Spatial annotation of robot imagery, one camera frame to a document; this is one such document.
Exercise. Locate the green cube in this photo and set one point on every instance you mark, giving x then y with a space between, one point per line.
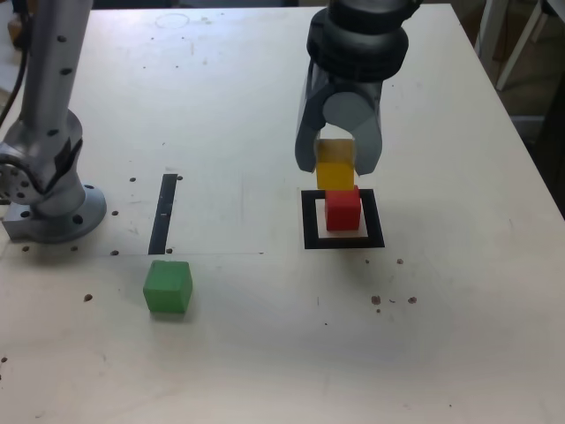
167 289

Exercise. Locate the red cube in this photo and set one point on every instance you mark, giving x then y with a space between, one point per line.
343 212

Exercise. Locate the white frame beside table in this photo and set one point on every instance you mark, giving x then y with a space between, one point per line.
512 57

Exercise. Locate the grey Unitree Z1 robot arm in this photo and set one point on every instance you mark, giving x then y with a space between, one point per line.
48 88

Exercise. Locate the yellow cube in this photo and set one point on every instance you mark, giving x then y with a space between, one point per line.
335 174

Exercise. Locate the black tape square outline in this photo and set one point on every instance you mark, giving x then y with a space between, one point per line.
309 221

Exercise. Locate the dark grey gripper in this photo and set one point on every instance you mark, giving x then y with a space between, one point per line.
353 84

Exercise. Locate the black tape strip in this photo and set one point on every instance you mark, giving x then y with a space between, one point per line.
162 212

